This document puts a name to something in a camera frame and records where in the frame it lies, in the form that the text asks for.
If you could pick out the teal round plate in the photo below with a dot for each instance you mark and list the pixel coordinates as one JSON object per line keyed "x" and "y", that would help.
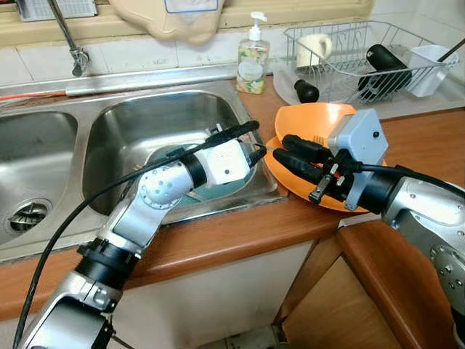
{"x": 232, "y": 190}

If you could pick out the steel sink faucet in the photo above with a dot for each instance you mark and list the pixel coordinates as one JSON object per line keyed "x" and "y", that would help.
{"x": 73, "y": 57}

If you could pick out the white slotted tray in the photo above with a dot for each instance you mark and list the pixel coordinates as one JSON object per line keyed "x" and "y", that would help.
{"x": 58, "y": 9}

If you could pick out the brown wooden cabinet door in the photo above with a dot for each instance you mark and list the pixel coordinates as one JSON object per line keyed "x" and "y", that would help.
{"x": 334, "y": 313}

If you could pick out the thin black utensil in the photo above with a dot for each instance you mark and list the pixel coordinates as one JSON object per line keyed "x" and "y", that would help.
{"x": 450, "y": 49}

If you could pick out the white drain tray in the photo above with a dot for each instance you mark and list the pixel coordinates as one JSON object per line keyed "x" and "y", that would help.
{"x": 436, "y": 105}

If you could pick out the white cabinet panel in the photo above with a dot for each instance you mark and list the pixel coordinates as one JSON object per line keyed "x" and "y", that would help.
{"x": 218, "y": 291}

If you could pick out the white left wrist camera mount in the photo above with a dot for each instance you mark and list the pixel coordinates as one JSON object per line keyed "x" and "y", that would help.
{"x": 225, "y": 163}

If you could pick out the small black cap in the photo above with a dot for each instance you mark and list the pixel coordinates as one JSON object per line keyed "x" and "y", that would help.
{"x": 306, "y": 91}

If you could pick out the beige plastic board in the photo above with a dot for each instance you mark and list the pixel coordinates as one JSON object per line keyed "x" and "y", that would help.
{"x": 160, "y": 25}

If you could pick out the black bottle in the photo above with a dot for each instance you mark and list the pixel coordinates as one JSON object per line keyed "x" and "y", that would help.
{"x": 385, "y": 62}

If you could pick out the cream ceramic mug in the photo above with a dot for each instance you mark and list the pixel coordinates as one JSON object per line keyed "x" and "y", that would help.
{"x": 312, "y": 49}

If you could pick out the steel sink drain strainer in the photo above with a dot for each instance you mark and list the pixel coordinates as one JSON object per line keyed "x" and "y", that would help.
{"x": 29, "y": 217}

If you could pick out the white plastic cutlery holder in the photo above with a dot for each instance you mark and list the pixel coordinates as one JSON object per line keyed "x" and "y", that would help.
{"x": 429, "y": 73}

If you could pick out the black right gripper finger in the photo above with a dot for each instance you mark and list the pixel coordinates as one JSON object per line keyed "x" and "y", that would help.
{"x": 298, "y": 167}
{"x": 305, "y": 147}

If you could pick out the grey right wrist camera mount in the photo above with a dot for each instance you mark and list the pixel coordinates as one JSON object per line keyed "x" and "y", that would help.
{"x": 360, "y": 138}

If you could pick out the stainless steel double sink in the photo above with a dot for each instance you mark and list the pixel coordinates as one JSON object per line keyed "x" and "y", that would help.
{"x": 145, "y": 123}

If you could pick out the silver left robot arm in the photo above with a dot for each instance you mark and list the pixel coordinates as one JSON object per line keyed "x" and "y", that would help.
{"x": 134, "y": 222}

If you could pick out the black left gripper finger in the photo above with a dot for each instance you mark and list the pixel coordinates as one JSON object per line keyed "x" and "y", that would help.
{"x": 245, "y": 129}
{"x": 258, "y": 156}

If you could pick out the clear soap pump bottle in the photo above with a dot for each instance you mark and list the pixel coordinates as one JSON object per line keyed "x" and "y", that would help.
{"x": 253, "y": 69}

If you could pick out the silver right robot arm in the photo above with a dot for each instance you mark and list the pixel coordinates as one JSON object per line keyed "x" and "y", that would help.
{"x": 429, "y": 211}

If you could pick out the beige window ledge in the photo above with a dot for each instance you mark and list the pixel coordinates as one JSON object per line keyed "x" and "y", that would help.
{"x": 43, "y": 33}

